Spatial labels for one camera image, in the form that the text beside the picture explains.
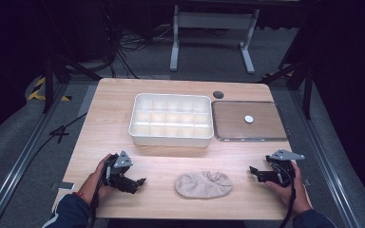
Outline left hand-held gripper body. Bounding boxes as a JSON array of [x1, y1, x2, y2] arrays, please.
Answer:
[[103, 150, 134, 192]]

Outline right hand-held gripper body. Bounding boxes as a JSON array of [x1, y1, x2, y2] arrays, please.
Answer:
[[265, 149, 306, 188]]

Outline beige sock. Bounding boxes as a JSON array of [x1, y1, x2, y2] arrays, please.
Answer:
[[174, 170, 234, 200]]

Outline white compartment storage box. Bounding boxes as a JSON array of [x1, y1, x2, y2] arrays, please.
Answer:
[[128, 92, 215, 148]]

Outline person's right hand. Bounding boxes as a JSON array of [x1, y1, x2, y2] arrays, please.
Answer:
[[264, 161, 312, 218]]

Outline person's left hand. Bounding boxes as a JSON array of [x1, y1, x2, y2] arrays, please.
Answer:
[[79, 154, 117, 203]]

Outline clear lid with white knob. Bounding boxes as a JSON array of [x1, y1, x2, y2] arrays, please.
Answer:
[[211, 100, 289, 143]]

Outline black stand legs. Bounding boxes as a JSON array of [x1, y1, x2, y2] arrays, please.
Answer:
[[42, 53, 103, 114], [256, 60, 316, 121]]

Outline yellow black floor tape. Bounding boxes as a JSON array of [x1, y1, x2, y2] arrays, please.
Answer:
[[28, 76, 72, 103]]

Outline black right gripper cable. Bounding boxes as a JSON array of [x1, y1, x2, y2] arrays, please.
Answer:
[[274, 162, 298, 228]]

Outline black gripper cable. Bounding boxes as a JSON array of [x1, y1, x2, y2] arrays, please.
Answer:
[[274, 162, 298, 228], [89, 164, 108, 224]]

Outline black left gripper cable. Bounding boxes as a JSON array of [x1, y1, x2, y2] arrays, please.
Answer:
[[89, 164, 108, 224]]

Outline aluminium floor rail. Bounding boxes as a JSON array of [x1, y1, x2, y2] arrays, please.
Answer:
[[289, 89, 362, 228], [0, 84, 69, 228]]

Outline red wrist bracelet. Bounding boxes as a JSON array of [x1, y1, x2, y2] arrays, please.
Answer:
[[72, 190, 88, 204]]

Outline black floor cable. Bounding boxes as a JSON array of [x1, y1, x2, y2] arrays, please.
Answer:
[[28, 112, 88, 169]]

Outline bundle of black cables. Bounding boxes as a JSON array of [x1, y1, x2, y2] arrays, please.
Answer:
[[101, 9, 172, 79]]

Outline white metal desk frame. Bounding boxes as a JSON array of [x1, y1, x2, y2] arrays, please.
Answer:
[[169, 4, 260, 75]]

